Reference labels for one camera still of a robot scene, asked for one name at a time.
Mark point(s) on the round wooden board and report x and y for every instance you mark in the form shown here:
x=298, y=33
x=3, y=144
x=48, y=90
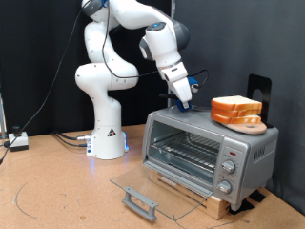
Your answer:
x=251, y=129

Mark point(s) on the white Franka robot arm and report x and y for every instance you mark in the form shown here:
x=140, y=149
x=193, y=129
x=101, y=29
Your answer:
x=105, y=79

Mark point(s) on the black curtain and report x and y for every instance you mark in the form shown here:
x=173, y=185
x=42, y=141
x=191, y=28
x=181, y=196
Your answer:
x=31, y=63

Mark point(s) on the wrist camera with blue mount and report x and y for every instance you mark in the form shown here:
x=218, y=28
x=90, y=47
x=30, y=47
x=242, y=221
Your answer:
x=193, y=86

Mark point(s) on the metal stand leg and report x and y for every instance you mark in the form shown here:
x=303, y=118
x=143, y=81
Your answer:
x=2, y=117

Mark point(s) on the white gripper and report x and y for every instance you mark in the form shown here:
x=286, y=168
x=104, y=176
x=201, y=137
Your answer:
x=176, y=81

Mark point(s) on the vertical metal pole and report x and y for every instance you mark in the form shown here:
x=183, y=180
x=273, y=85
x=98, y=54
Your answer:
x=171, y=9

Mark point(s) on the silver toaster oven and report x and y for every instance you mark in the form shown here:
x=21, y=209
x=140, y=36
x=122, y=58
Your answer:
x=260, y=159

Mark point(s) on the silver oven knob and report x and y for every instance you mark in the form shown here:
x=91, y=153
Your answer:
x=224, y=187
x=228, y=166

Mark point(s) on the glass oven door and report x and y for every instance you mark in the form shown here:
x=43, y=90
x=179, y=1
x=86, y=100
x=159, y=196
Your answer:
x=139, y=203

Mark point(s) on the grey curtain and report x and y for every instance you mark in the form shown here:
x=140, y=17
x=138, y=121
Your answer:
x=222, y=41

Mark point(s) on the emergency stop button box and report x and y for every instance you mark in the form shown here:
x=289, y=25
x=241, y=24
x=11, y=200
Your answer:
x=18, y=141

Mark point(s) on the black tape strip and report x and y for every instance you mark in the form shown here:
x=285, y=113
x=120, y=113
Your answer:
x=258, y=195

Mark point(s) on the black metal bookend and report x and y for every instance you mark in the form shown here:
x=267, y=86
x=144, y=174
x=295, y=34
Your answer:
x=254, y=82

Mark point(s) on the wooden slatted base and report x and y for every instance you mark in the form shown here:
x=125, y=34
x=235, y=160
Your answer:
x=219, y=206

